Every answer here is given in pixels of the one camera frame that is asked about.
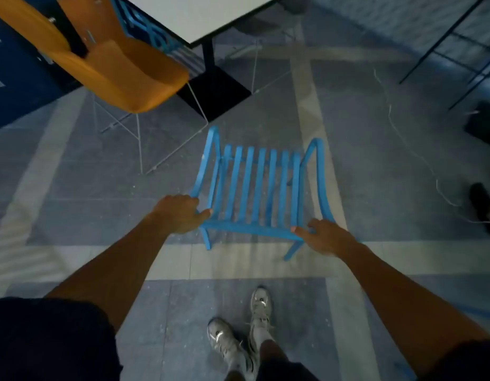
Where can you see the person's left forearm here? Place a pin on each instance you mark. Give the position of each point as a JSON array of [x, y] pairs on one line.
[[122, 265]]

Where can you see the person's right forearm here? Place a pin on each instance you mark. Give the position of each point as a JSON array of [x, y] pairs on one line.
[[396, 301]]

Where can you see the person's left silver sneaker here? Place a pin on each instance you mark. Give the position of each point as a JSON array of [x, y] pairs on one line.
[[225, 341]]

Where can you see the person's right hand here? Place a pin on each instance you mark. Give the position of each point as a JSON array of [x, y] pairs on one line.
[[328, 238]]

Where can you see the person's left hand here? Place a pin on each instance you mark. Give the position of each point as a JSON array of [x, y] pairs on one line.
[[179, 214]]

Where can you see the dark blue cabinet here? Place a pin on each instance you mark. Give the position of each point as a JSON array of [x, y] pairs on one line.
[[15, 87]]

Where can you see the person's silver sneaker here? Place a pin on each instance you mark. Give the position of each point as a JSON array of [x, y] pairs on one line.
[[225, 341], [261, 305]]

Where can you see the black shirt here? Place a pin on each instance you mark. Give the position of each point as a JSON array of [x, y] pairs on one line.
[[50, 341]]

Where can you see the person's right silver sneaker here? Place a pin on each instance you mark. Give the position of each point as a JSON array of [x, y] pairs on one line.
[[261, 305]]

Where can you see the person's right leg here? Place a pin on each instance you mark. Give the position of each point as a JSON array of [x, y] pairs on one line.
[[272, 351]]

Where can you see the white table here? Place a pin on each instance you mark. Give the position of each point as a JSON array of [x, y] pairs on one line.
[[197, 15]]

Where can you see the grey shell chair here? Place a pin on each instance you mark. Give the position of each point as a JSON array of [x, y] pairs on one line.
[[269, 23]]

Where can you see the black shorts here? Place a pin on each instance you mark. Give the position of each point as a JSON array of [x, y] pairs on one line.
[[284, 370]]

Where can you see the blue slatted chair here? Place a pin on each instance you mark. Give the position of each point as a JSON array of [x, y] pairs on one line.
[[249, 228]]

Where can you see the orange shell chair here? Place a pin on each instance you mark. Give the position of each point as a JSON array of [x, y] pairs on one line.
[[126, 75]]

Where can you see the white sock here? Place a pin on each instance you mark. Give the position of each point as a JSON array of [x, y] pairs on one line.
[[263, 337]]

